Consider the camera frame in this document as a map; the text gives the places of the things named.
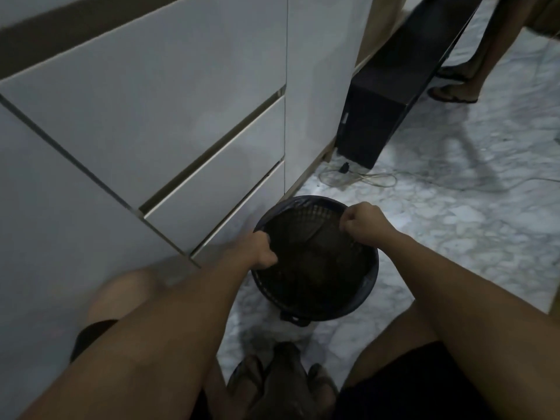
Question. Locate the person's right hand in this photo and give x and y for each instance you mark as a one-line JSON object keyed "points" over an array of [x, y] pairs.
{"points": [[367, 225]]}

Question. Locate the person's left hand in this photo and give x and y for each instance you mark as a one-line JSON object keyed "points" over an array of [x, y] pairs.
{"points": [[258, 253]]}

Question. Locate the large brown hair clump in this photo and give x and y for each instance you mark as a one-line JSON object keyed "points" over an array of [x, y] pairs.
{"points": [[315, 262]]}

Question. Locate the black mesh waste basket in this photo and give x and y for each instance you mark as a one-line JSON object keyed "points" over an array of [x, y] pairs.
{"points": [[319, 301]]}

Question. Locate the person's left forearm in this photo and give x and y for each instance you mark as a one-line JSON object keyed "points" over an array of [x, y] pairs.
{"points": [[144, 345]]}

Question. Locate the person's right forearm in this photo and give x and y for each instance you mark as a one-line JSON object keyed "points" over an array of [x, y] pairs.
{"points": [[472, 328]]}

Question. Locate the person's right leg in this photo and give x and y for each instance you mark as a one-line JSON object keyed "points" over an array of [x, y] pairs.
{"points": [[402, 336]]}

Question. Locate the person's leg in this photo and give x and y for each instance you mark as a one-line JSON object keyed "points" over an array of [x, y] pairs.
{"points": [[402, 336], [122, 293]]}

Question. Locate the person's black sandal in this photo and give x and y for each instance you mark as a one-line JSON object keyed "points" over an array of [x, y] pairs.
{"points": [[323, 382], [245, 376]]}

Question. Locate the person's left leg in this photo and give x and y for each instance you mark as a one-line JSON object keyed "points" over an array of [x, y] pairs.
{"points": [[122, 293]]}

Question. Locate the person's black shorts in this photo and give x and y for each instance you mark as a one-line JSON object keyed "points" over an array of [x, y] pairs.
{"points": [[415, 389]]}

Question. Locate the black plug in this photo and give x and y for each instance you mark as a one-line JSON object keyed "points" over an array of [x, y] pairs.
{"points": [[344, 167]]}

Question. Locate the black speaker box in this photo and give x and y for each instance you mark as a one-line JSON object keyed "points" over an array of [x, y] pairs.
{"points": [[393, 83]]}

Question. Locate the white drawer cabinet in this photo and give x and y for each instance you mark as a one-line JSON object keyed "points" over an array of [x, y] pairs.
{"points": [[131, 148]]}

